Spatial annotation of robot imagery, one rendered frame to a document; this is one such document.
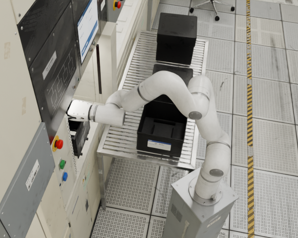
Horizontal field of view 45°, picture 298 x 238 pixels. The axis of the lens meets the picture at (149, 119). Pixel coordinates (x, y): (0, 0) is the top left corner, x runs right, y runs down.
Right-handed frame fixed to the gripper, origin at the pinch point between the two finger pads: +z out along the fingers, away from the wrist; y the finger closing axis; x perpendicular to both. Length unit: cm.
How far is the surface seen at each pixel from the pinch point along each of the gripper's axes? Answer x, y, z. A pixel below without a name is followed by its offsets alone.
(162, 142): -37, 18, -50
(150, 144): -41, 18, -44
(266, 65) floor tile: -125, 219, -145
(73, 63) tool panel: 29.3, -0.4, -9.9
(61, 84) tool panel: 31.1, -15.0, -10.0
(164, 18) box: -24, 125, -34
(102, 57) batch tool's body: -0.9, 41.9, -9.6
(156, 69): -39, 83, -36
